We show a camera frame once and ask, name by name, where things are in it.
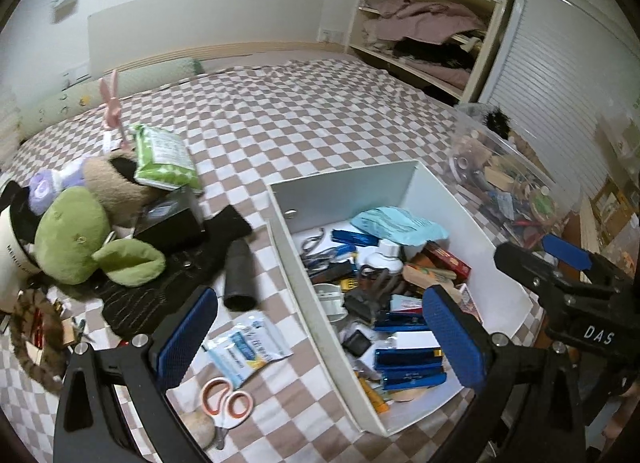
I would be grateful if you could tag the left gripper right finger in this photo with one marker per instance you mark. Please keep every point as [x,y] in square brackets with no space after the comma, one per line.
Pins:
[473,353]

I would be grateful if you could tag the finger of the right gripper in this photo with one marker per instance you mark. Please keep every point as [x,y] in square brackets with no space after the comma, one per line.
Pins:
[566,252]

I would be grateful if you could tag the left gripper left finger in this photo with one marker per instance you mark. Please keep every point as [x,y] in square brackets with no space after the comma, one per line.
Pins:
[179,336]

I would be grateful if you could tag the light blue wipes packet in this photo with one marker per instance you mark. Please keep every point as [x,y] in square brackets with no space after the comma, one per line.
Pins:
[399,226]

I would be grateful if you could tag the black knit glove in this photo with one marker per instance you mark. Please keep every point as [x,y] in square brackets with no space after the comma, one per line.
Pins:
[129,311]

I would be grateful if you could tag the beige round stone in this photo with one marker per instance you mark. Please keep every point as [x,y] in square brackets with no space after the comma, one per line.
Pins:
[200,426]

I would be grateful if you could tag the white blue medicine sachet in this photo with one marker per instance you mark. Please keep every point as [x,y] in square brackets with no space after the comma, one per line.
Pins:
[249,345]

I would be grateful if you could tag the blue lighter lower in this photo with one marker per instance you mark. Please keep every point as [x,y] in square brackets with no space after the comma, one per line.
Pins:
[401,381]

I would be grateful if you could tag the clear plastic bin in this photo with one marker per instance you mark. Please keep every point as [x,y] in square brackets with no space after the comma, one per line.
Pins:
[495,161]

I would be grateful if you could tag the black foam cylinder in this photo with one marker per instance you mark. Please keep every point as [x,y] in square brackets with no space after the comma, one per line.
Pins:
[240,288]

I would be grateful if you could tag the orange tube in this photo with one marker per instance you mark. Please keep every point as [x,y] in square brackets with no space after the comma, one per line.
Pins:
[378,403]

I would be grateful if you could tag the brown furry scrunchie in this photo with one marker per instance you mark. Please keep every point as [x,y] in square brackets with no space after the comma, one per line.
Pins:
[37,338]

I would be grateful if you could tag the black box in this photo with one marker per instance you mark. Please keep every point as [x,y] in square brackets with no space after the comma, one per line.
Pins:
[172,222]

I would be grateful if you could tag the beige plush toy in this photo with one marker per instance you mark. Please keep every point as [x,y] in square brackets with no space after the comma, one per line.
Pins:
[110,179]

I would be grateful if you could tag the green plush toy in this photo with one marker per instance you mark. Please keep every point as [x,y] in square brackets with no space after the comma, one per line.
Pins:
[71,244]

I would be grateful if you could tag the white cylindrical bottle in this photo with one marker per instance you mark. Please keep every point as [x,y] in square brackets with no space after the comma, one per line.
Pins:
[18,228]

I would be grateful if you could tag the white storage box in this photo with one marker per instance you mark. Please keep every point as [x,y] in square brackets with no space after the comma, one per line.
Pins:
[347,328]

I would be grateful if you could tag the green tissue packet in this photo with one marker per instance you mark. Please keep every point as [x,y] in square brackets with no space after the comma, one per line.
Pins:
[163,161]

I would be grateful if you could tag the wooden shelf with clothes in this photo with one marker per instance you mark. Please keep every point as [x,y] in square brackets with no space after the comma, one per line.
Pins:
[445,47]

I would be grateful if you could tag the orange handled scissors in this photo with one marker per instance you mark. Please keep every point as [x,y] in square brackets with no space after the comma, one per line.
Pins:
[226,406]

